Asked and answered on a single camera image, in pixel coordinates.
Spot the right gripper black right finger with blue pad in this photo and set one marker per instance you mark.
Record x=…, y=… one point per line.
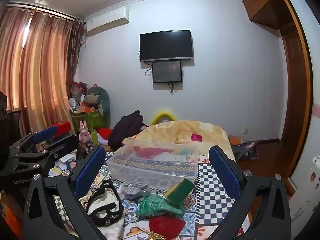
x=272, y=219

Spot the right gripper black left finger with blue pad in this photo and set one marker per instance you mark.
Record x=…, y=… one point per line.
x=41, y=219

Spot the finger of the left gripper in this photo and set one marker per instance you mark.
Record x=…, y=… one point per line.
x=57, y=150
x=42, y=135

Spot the grey glittery pouch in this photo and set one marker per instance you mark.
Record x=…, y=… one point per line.
x=135, y=190

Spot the green yellow sponge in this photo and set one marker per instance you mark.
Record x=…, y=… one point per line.
x=179, y=192

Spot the red knitted pouch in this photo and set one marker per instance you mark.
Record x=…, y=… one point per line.
x=167, y=226

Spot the green knitted cloth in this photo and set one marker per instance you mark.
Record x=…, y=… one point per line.
x=154, y=205

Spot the clear plastic storage bin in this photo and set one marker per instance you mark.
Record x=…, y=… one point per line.
x=159, y=165

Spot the red box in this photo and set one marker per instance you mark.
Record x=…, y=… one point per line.
x=61, y=128

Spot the pink rabbit doll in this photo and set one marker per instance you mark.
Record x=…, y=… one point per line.
x=84, y=135

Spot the green storage basket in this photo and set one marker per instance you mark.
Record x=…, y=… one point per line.
x=93, y=120

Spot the grey green plush toy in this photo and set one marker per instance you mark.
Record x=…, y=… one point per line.
x=98, y=98

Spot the patterned colourful table mat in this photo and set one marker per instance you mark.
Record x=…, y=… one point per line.
x=205, y=208

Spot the orange pink curtain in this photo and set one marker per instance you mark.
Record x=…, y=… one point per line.
x=38, y=57

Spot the black jacket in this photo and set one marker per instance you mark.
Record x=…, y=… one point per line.
x=128, y=126

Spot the white air conditioner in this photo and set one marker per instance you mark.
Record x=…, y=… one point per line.
x=108, y=20

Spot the small black wall monitor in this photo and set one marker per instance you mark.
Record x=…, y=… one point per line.
x=167, y=72

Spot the black wall television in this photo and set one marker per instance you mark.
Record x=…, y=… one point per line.
x=166, y=45

